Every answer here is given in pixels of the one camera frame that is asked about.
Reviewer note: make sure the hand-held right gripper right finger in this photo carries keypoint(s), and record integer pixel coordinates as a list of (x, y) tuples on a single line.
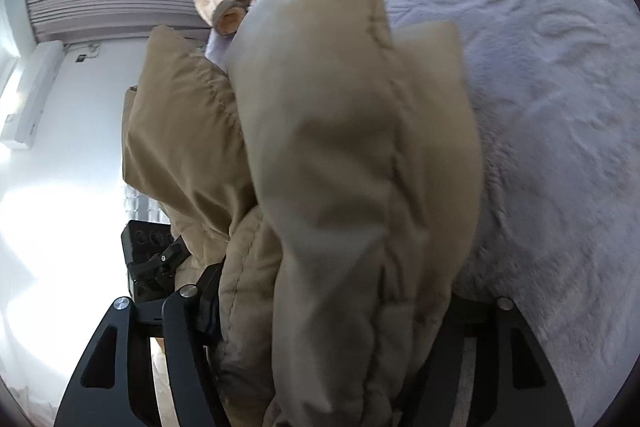
[(447, 372)]

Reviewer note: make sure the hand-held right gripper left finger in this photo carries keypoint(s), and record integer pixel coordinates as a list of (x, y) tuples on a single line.
[(210, 302)]

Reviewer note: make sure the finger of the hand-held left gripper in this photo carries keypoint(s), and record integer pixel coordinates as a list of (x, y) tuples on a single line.
[(170, 262)]

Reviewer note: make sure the beige puffer jacket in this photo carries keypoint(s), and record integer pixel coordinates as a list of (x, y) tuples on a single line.
[(350, 182)]

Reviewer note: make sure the white air conditioner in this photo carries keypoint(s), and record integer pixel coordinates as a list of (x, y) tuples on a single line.
[(30, 97)]

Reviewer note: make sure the lavender quilted blanket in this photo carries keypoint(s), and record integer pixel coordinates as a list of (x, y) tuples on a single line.
[(550, 107)]

